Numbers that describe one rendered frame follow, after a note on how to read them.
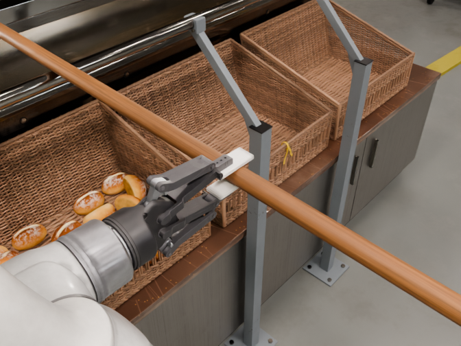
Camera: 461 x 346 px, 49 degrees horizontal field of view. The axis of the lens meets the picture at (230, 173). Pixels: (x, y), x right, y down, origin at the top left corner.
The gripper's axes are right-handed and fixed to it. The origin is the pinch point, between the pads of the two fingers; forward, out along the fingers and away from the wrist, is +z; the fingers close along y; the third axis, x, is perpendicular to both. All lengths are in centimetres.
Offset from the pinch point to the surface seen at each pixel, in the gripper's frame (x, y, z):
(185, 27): -47, 2, 34
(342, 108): -37, 47, 95
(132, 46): -47, 2, 18
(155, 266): -35, 56, 8
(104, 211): -59, 54, 10
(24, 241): -67, 56, -12
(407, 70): -39, 51, 144
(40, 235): -67, 57, -7
